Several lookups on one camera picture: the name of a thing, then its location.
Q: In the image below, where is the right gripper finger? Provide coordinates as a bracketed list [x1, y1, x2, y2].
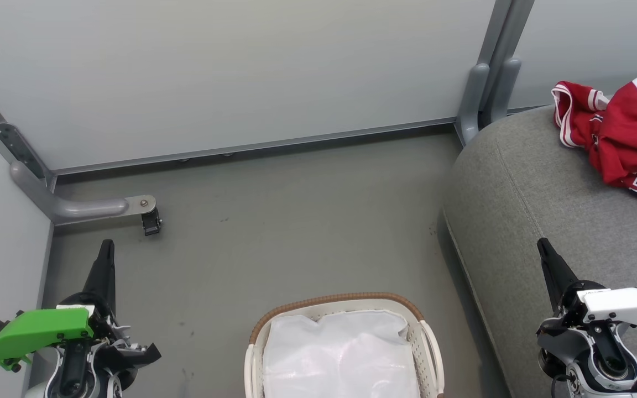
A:
[537, 238, 579, 311]

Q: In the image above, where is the grey partition post with bracket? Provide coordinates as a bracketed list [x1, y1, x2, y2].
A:
[0, 66, 56, 191]

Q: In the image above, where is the grey partition post with feet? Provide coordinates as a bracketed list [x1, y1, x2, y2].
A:
[456, 0, 536, 147]

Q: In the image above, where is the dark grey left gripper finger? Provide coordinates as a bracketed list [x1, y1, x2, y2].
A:
[82, 239, 116, 313]

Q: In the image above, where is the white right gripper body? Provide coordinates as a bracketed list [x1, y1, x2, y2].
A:
[537, 280, 637, 338]

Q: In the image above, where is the grey partition bottom rail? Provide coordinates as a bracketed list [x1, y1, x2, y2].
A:
[53, 117, 457, 176]

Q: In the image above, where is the white laundry basket brown rim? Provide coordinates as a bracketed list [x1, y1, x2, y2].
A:
[244, 292, 445, 398]

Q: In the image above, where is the grey partition support leg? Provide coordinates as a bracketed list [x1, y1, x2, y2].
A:
[10, 160, 157, 226]

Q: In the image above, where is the red basketball jersey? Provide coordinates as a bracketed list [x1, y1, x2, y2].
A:
[551, 77, 637, 213]

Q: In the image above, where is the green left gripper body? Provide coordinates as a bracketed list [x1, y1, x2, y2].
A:
[0, 292, 161, 371]

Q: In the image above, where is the white basket liner cloth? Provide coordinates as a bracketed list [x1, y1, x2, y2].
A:
[262, 310, 421, 398]

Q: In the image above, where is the black caster wheel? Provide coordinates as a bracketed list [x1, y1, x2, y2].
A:
[141, 210, 163, 237]

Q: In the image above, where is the grey fabric sofa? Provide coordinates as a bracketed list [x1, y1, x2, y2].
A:
[443, 105, 637, 398]

